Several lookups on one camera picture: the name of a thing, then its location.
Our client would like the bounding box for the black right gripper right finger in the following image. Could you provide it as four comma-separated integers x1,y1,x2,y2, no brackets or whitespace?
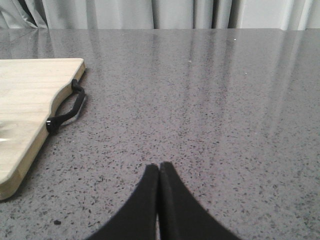
159,162,238,240

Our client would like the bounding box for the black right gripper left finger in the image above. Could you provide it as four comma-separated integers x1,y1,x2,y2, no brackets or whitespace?
88,164,159,240

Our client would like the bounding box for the light wooden cutting board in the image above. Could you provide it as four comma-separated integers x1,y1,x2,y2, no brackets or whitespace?
0,58,86,200

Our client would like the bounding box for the grey curtain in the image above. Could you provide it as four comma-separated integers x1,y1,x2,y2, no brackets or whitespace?
0,0,320,30

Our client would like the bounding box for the black cutting board handle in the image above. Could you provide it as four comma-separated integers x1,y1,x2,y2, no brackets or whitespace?
45,79,86,133

